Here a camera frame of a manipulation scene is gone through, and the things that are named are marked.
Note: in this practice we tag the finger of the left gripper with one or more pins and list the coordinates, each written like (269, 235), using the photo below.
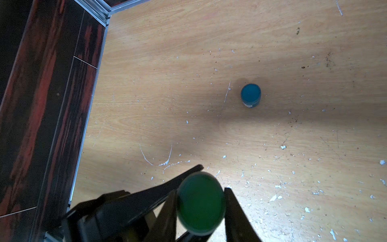
(189, 237)

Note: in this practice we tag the blue paint jar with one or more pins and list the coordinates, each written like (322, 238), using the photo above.
(251, 95)

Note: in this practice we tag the green paint jar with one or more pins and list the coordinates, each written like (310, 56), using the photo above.
(200, 203)

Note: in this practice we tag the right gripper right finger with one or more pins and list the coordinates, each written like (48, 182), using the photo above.
(237, 226)

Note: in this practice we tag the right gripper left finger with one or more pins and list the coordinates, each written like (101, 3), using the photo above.
(164, 228)

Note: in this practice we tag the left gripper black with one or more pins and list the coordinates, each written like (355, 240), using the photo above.
(118, 216)

